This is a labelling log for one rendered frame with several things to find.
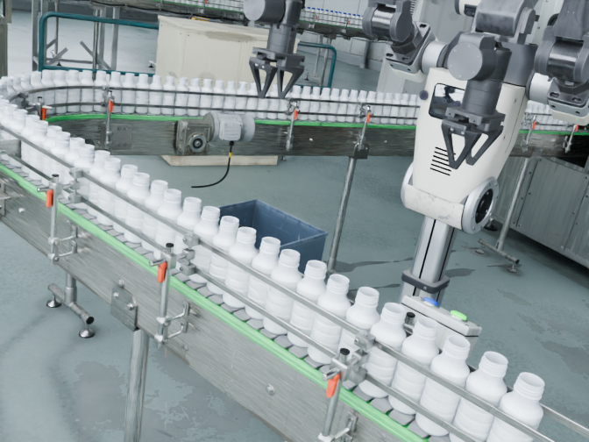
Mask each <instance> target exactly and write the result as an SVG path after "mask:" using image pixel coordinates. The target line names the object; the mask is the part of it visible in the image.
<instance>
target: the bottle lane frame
mask: <svg viewBox="0 0 589 442"><path fill-rule="evenodd" d="M0 179H2V180H3V181H4V193H5V194H6V195H8V196H10V197H11V198H10V199H5V215H4V216H3V215H2V214H1V213H0V221H1V222H2V223H3V224H5V225H6V226H8V227H9V228H10V229H11V230H13V231H14V232H15V233H16V234H17V235H19V236H20V237H21V238H22V239H24V240H25V241H27V242H28V243H29V244H31V245H32V246H33V247H35V248H36V249H37V250H39V251H40V252H41V253H43V254H44V255H45V256H46V257H47V255H48V254H49V253H50V244H49V243H48V239H49V238H50V237H51V207H49V208H47V207H46V193H45V192H39V193H38V192H37V187H38V186H34V185H33V184H31V182H28V181H27V180H25V179H24V178H23V177H21V176H19V175H18V174H16V173H14V172H12V171H11V169H8V168H7V167H6V166H4V165H2V164H1V163H0ZM72 225H74V226H76V227H77V232H76V238H73V239H70V240H67V241H62V242H61V244H60V246H59V254H64V253H69V252H71V244H72V240H73V241H74V242H75V243H76V253H72V254H70V255H68V256H64V257H61V258H60V261H59V262H58V263H57V264H56V265H58V266H59V267H61V268H62V269H63V270H65V271H66V272H67V273H68V274H70V275H71V276H73V277H74V278H75V279H76V280H77V281H78V282H80V283H81V284H82V285H84V286H85V287H86V288H88V289H89V290H91V291H92V292H93V293H94V294H96V295H97V296H99V297H100V298H101V299H103V300H104V301H105V302H106V303H107V304H108V305H111V292H112V288H113V287H114V286H115V285H117V284H118V285H119V286H121V287H122V288H123V289H125V290H126V291H128V292H129V293H131V294H132V295H133V296H135V299H136V302H137V305H138V310H137V321H136V326H137V327H138V328H139V329H141V330H142V331H143V332H145V333H146V334H148V335H149V336H150V337H151V338H153V339H154V336H155V334H156V333H157V332H158V324H157V323H156V318H157V316H158V315H159V314H160V297H161V288H162V282H161V283H158V280H157V277H158V266H155V267H150V266H149V260H148V259H146V258H145V257H144V255H140V254H139V253H137V252H135V251H134V249H135V248H134V249H131V248H129V247H128V246H126V245H125V244H124V243H122V242H120V241H119V240H117V239H116V237H112V236H111V235H109V234H108V233H107V231H106V232H105V231H103V230H102V229H100V228H99V227H98V225H94V224H92V223H90V222H89V220H87V219H85V218H84V217H82V215H79V214H77V213H76V212H74V210H70V209H69V208H68V207H67V206H66V205H64V204H62V203H60V202H59V200H58V232H57V237H58V238H59V239H64V238H69V237H71V236H72ZM174 276H175V274H174V275H171V279H170V287H169V296H168V305H167V316H168V317H175V316H178V315H180V314H181V313H182V304H183V300H185V301H186V302H188V303H189V308H188V315H187V316H186V315H185V316H183V317H182V318H184V319H185V320H187V321H188V322H187V330H186V333H184V332H183V333H182V334H180V335H178V336H176V337H173V338H171V339H169V342H168V344H167V345H165V346H164V347H165V348H166V349H167V350H168V351H169V352H171V353H172V354H173V355H175V356H176V357H177V358H179V359H180V360H182V361H183V362H184V363H185V364H187V365H188V366H189V367H191V368H192V369H194V370H195V371H196V372H197V373H198V374H199V375H201V376H202V377H203V378H205V379H206V380H207V381H209V382H210V383H211V384H213V385H214V386H215V387H217V388H218V389H219V390H221V391H222V392H223V393H225V394H226V395H227V396H228V397H229V398H230V399H232V400H233V401H234V402H236V403H237V404H239V405H240V406H241V407H242V408H244V409H245V410H247V411H248V412H249V413H251V414H252V415H253V416H255V417H256V418H257V419H258V420H259V421H260V422H262V423H263V424H265V425H266V426H267V427H268V428H270V429H271V430H272V431H274V432H275V433H277V434H278V435H279V436H280V437H282V438H283V439H285V440H286V441H287V442H317V439H318V436H319V435H320V433H321V432H322V428H323V421H324V418H325V413H326V410H327V406H328V401H329V398H328V397H327V396H326V390H327V385H328V381H323V380H322V378H321V377H322V373H321V372H320V371H319V370H320V368H321V367H318V368H313V367H312V366H310V365H309V364H308V363H306V362H304V359H305V358H306V357H307V356H306V357H303V358H298V357H296V356H295V355H293V354H292V353H291V352H289V351H288V350H289V348H291V347H292V346H291V347H289V348H283V347H281V346H279V345H278V344H276V343H275V342H274V340H275V339H276V338H275V339H269V338H268V337H266V336H264V335H263V334H261V333H260V331H261V330H262V329H260V330H255V329H253V328H252V327H251V326H250V325H248V324H247V321H249V320H247V321H241V320H240V319H238V318H237V317H235V316H234V313H235V312H232V313H230V312H228V311H226V310H224V309H223V308H221V305H222V304H219V305H217V304H215V303H213V302H212V301H210V300H209V296H208V297H205V296H203V295H201V294H200V293H198V292H197V289H192V288H190V287H189V286H188V285H186V282H181V281H180V280H178V279H177V278H175V277H174ZM354 389H355V388H354ZM354 389H350V390H348V389H346V388H344V387H342V388H341V392H340V396H339V399H338V404H337V410H336V415H335V418H334V422H333V425H332V430H331V434H332V435H333V436H335V435H337V434H338V433H339V432H340V431H342V430H343V429H345V428H346V426H345V423H346V419H347V416H348V412H350V413H352V414H353V415H355V416H356V417H358V418H357V422H356V425H355V429H354V431H348V432H346V433H347V434H348V435H350V436H351V437H352V440H351V442H429V438H430V436H428V437H427V438H420V437H419V436H417V435H416V434H414V433H413V432H412V431H410V430H409V429H408V427H409V425H410V423H409V424H406V425H401V424H399V423H397V422H396V421H394V420H393V419H392V418H391V417H389V414H390V412H391V410H390V411H389V412H387V413H382V412H381V411H379V410H377V409H376V408H374V407H373V406H372V405H371V401H372V400H373V399H371V400H369V401H367V402H366V401H364V400H362V399H361V398H359V397H358V396H356V395H354V394H353V393H352V392H353V390H354Z"/></svg>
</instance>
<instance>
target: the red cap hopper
mask: <svg viewBox="0 0 589 442"><path fill-rule="evenodd" d="M47 8H48V1H47V0H41V16H42V15H43V14H44V13H46V12H47ZM119 12H120V8H113V18H114V19H119ZM38 15H39V0H32V71H36V72H38V65H39V53H38ZM100 17H101V18H106V7H104V11H102V10H101V14H100ZM118 27H119V25H115V24H112V37H111V53H110V66H109V65H108V64H107V63H106V62H105V61H104V59H103V55H104V37H105V23H100V22H99V40H98V53H97V63H96V65H97V69H106V70H117V43H118ZM57 41H58V40H57V39H56V38H54V39H53V40H52V41H51V42H49V43H48V44H47V20H46V21H45V35H44V65H48V66H51V65H52V64H53V63H54V62H56V61H61V62H73V63H83V64H92V61H85V60H75V59H64V58H60V57H61V56H62V55H63V54H64V53H65V52H67V51H68V49H67V48H66V47H65V48H64V49H63V50H61V51H60V52H59V53H58V54H57V55H55V56H54V57H47V49H48V48H49V47H51V46H52V45H53V44H54V43H55V42H57ZM80 44H81V45H82V46H83V48H84V49H85V50H86V51H87V52H88V53H89V54H90V56H91V57H92V58H93V51H92V52H91V51H90V49H89V48H88V47H87V46H86V45H85V44H84V42H83V41H81V42H80ZM46 61H49V62H48V63H46Z"/></svg>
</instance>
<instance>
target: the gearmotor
mask: <svg viewBox="0 0 589 442"><path fill-rule="evenodd" d="M178 121H179V122H178V128H177V138H176V148H175V149H176V154H177V155H178V156H181V155H182V154H183V156H208V151H209V142H210V141H230V144H229V145H231V148H230V151H229V161H228V167H227V171H226V174H225V175H224V177H223V178H222V179H221V180H220V181H218V182H215V183H213V184H210V185H204V186H191V188H205V187H209V186H213V185H216V184H218V183H219V182H221V181H222V180H223V179H224V178H225V177H226V175H227V174H228V172H229V169H230V163H231V150H232V146H234V142H249V141H251V140H252V138H253V136H254V133H255V122H254V119H253V117H252V116H251V115H250V114H239V113H231V112H208V113H206V114H205V115H204V116H203V119H201V118H183V119H178Z"/></svg>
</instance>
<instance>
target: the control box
mask: <svg viewBox="0 0 589 442"><path fill-rule="evenodd" d="M400 305H401V306H403V307H404V308H405V310H406V311H405V317H404V318H406V313H407V312H409V311H410V312H413V313H415V319H414V323H413V324H415V323H416V322H417V318H419V317H429V318H432V319H434V320H436V321H437V322H438V323H439V327H438V334H437V338H436V340H435V343H436V345H437V347H439V348H441V349H443V347H444V343H445V340H447V337H448V336H450V335H458V336H461V337H463V338H465V339H467V340H468V341H469V342H470V346H469V347H470V350H469V353H468V357H467V359H466V360H469V358H470V356H471V353H472V350H473V348H474V346H475V344H476V342H477V340H478V336H479V335H480V333H481V330H482V328H481V327H480V326H479V325H477V324H473V323H471V322H469V321H468V320H467V319H466V320H464V319H462V318H459V317H456V316H454V315H452V314H451V313H450V312H449V311H447V310H445V309H443V308H441V307H440V306H439V305H437V306H436V305H434V304H431V303H428V302H426V301H424V300H423V298H422V297H419V296H404V297H403V298H402V300H401V304H400Z"/></svg>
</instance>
